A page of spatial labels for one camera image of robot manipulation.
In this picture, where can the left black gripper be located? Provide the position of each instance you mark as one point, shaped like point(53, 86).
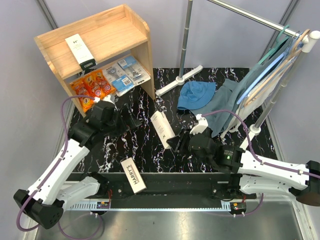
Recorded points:
point(127, 124)

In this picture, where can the wooden two-tier shelf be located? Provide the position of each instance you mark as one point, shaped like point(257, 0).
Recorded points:
point(107, 34)

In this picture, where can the orange BIC razor pack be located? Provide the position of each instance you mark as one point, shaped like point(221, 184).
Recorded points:
point(85, 99)
point(92, 86)
point(103, 83)

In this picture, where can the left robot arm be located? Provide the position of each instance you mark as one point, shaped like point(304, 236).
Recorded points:
point(45, 201)

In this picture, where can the white H box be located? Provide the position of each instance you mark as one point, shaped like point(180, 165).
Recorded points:
point(81, 52)
point(162, 128)

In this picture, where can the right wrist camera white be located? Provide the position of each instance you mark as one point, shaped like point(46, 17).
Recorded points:
point(201, 125)

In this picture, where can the metal clothes rack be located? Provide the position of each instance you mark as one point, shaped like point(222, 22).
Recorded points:
point(218, 37)

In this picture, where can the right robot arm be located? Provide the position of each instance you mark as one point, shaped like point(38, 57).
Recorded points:
point(256, 174)

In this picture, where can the wooden hanger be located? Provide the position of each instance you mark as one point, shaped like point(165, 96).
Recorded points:
point(262, 97)

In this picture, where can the blue bucket hat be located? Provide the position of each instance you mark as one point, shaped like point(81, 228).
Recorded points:
point(195, 95)

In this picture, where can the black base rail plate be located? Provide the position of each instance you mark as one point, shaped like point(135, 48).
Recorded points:
point(188, 192)

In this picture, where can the blue razor blister pack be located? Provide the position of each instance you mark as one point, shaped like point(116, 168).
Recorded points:
point(134, 70)

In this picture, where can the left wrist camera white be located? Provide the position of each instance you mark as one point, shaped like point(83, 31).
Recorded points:
point(107, 100)

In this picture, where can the teal hanger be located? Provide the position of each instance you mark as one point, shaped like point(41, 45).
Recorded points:
point(279, 42)

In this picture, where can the blue Gillette razor pack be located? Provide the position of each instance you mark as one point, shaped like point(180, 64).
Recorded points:
point(118, 79)

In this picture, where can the blue hanger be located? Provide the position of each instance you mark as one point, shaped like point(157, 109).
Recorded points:
point(274, 70)

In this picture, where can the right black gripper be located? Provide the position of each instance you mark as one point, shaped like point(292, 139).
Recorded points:
point(174, 141)

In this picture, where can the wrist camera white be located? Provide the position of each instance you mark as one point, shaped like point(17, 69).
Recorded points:
point(107, 100)
point(201, 125)

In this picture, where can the grey-blue garment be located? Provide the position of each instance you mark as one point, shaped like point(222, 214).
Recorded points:
point(225, 98)

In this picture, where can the white Harry's box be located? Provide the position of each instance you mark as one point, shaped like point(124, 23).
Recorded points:
point(133, 175)

